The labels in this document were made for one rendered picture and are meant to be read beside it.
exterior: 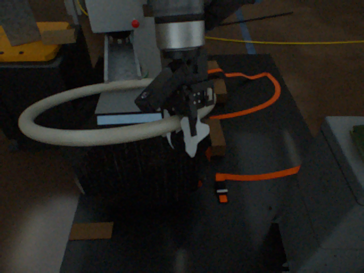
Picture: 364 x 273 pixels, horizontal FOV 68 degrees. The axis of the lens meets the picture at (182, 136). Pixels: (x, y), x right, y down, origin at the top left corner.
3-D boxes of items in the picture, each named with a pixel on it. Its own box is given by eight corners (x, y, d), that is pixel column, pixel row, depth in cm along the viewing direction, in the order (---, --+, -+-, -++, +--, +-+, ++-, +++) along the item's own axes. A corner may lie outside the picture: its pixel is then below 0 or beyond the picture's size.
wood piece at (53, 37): (43, 45, 174) (40, 37, 170) (46, 38, 181) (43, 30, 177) (75, 43, 176) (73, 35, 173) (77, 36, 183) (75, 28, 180)
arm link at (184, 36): (175, 23, 43) (143, 24, 50) (177, 54, 45) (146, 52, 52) (214, 19, 48) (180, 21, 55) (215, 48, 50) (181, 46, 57)
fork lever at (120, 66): (100, 17, 140) (98, 7, 137) (137, 15, 143) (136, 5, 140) (96, 94, 92) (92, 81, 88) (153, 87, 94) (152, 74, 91)
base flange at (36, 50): (-28, 62, 167) (-33, 55, 163) (5, 27, 201) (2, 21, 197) (53, 61, 168) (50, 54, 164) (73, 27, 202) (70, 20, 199)
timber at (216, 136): (224, 155, 209) (226, 144, 201) (209, 156, 208) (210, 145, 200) (217, 128, 230) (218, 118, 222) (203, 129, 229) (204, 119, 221)
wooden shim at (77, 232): (69, 240, 163) (68, 239, 162) (73, 224, 170) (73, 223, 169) (111, 238, 163) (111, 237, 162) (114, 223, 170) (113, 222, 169)
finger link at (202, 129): (217, 150, 57) (209, 107, 55) (197, 160, 53) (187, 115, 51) (207, 149, 59) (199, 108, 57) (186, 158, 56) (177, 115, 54)
